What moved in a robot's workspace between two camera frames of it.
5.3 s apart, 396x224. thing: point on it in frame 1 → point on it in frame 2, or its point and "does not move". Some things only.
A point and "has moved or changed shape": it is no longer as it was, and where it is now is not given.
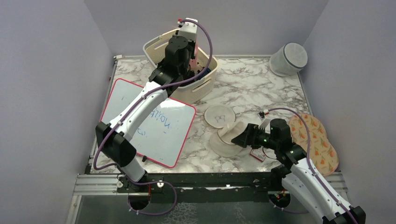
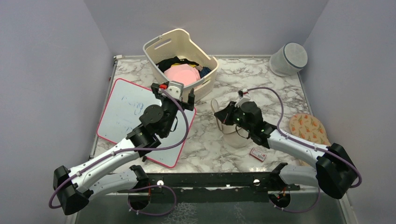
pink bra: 193,62 has moved or changed shape
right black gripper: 249,137 → 224,115
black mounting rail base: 205,188 does not move
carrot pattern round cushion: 323,155 does not move
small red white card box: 258,155 does not move
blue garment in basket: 207,71 does not move
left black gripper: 192,44 → 188,105
